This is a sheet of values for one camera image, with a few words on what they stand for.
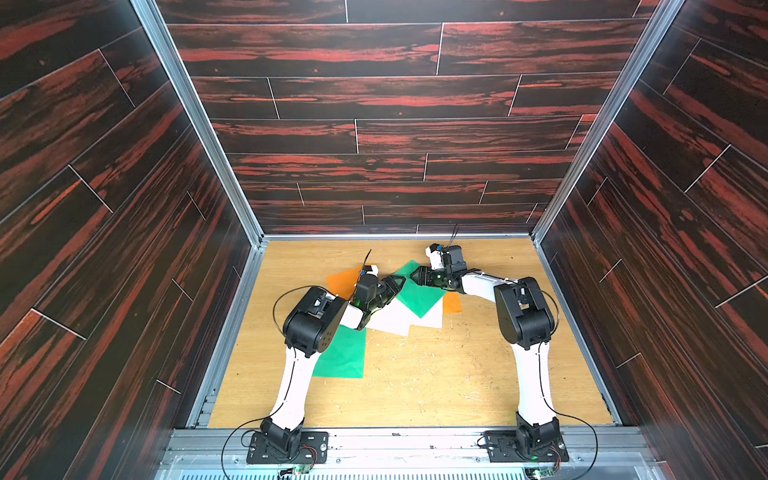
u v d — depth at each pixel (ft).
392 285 3.07
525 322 1.95
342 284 3.60
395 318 3.15
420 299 3.37
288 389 2.02
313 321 1.99
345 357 2.92
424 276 3.13
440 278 3.05
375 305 2.99
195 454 2.40
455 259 2.85
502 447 2.41
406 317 3.16
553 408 2.09
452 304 3.33
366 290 2.72
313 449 2.36
